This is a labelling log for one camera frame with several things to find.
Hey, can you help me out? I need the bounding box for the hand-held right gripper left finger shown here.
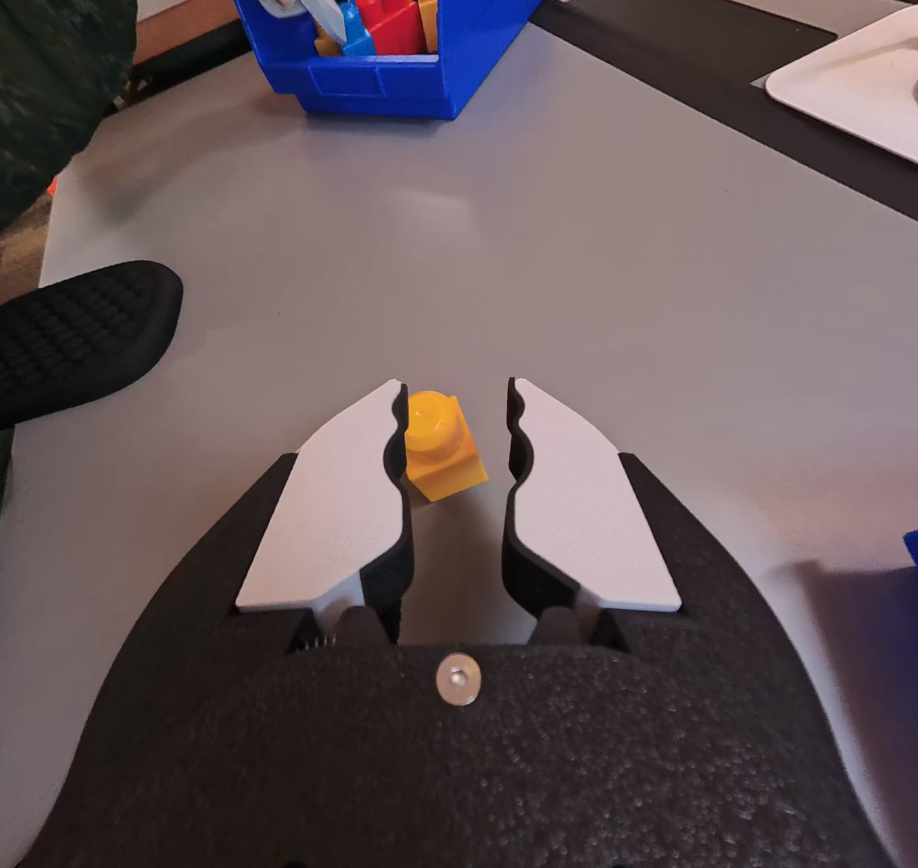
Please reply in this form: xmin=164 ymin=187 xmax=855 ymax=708
xmin=235 ymin=379 xmax=417 ymax=643

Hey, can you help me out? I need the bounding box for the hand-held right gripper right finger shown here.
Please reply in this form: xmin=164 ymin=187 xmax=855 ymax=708
xmin=502 ymin=376 xmax=684 ymax=629

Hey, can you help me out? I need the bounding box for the pile of mega blocks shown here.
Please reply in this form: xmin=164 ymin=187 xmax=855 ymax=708
xmin=314 ymin=0 xmax=440 ymax=57

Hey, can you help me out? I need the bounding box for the orange mega block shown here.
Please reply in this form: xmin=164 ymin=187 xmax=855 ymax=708
xmin=405 ymin=389 xmax=490 ymax=503

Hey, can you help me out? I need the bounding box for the blue plastic bin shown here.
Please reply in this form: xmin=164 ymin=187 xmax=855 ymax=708
xmin=799 ymin=527 xmax=918 ymax=868
xmin=229 ymin=0 xmax=557 ymax=121

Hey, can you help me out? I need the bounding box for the person's left forearm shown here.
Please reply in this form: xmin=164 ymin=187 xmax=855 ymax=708
xmin=0 ymin=0 xmax=139 ymax=231

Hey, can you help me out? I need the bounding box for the grey wood-edged side table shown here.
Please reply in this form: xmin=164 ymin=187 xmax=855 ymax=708
xmin=132 ymin=0 xmax=248 ymax=66

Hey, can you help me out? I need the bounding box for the black mesh armrest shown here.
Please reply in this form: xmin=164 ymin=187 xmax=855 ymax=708
xmin=0 ymin=260 xmax=184 ymax=430

